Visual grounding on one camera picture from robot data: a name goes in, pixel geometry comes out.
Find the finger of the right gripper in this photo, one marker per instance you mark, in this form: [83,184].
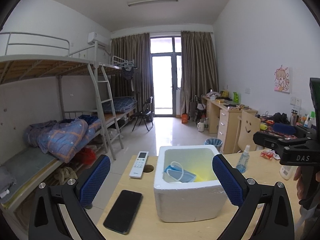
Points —
[292,130]
[276,143]

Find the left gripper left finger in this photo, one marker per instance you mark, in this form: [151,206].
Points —
[46,219]

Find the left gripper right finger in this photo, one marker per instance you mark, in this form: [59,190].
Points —
[276,219]

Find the blue face mask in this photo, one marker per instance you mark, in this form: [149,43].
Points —
[176,172]

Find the right hand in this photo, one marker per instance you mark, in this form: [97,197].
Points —
[299,178]

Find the red snack packet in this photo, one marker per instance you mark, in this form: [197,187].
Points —
[269,154]

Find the wooden smiley chair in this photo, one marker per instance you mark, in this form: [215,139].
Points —
[248,125]

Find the cartoon girl poster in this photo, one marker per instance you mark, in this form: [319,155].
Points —
[282,80]

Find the wooden desk with drawers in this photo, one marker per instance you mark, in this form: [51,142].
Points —
[225,123]

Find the blue lined trash bin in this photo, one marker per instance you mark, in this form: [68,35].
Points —
[214,142]

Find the green bag on desk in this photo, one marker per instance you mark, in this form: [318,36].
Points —
[235,97]

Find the black smartphone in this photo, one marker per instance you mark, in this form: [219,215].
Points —
[122,214]

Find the white thermos kettle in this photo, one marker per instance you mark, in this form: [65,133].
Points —
[201,126]

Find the white foam box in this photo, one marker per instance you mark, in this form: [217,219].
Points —
[185,186]

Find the blue plaid quilt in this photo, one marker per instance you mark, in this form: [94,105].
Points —
[63,139]

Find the orange bag on floor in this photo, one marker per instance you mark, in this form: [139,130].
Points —
[184,118]

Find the right brown curtain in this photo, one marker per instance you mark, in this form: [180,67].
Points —
[199,70]

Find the brown curtain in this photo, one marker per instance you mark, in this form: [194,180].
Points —
[135,79]
[199,70]

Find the white remote control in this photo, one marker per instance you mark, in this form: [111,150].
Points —
[139,164]

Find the metal bunk bed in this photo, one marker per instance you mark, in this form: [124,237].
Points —
[18,67]

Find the black folding chair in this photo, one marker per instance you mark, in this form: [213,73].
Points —
[144,114]

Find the far folded blue bedding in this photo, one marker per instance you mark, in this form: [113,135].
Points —
[121,104]

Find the glass balcony door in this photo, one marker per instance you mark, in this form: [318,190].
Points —
[166,62]

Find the left brown curtain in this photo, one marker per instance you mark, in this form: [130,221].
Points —
[135,79]

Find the white air conditioner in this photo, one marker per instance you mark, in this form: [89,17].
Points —
[94,37]

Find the ceiling tube light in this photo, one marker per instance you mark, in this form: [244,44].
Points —
[144,2]

